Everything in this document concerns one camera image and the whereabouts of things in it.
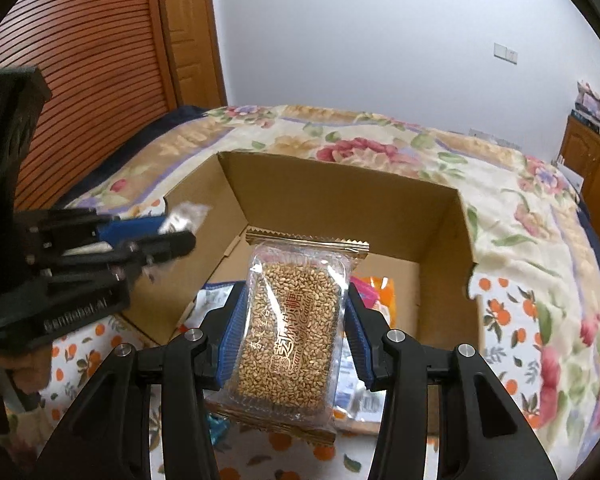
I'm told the white silver snack packet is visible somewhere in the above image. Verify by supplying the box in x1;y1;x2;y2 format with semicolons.
143;202;212;283

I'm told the blue foil snack packet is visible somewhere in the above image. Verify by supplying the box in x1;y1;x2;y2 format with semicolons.
207;413;230;448

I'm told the clear sesame bar packet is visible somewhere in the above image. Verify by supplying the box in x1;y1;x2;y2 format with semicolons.
207;226;370;445

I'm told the person's left hand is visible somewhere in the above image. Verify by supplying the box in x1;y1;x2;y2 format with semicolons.
0;344;53;393

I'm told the orange fruit print cloth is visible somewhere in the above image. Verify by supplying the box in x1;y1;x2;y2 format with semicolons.
32;281;554;479

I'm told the white red snack bag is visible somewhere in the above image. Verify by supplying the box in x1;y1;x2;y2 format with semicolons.
178;282;386;434

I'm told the floral bed blanket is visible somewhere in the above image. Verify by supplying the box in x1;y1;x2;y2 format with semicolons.
62;105;600;479

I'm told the brown cardboard box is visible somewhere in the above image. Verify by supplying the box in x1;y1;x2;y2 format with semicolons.
121;150;485;436

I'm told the orange snack packet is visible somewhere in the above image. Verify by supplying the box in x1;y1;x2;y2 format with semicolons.
374;276;396;328

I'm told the pink snack packet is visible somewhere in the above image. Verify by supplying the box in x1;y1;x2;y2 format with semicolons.
351;276;379;310

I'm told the wooden slatted wardrobe door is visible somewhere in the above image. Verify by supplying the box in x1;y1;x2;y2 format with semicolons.
0;0;176;209

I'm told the wooden door frame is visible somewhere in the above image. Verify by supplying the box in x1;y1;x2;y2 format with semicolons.
158;0;227;108

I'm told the white wall switch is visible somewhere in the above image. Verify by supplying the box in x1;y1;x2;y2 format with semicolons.
493;44;518;65

